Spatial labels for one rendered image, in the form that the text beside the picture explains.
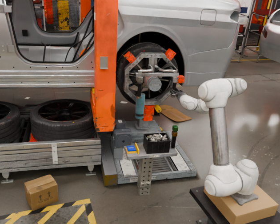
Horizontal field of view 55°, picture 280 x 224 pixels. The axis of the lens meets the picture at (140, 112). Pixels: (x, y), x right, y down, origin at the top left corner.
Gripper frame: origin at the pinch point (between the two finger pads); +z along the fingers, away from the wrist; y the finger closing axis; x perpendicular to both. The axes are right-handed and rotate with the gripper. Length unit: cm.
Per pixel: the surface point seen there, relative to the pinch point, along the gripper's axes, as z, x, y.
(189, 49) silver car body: 31, 32, 24
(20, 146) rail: -13, -45, -140
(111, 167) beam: -20, -70, -61
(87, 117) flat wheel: 12, -32, -81
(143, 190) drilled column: -48, -77, -37
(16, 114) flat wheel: 27, -33, -148
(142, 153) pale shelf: -48, -38, -41
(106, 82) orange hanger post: -21, 15, -68
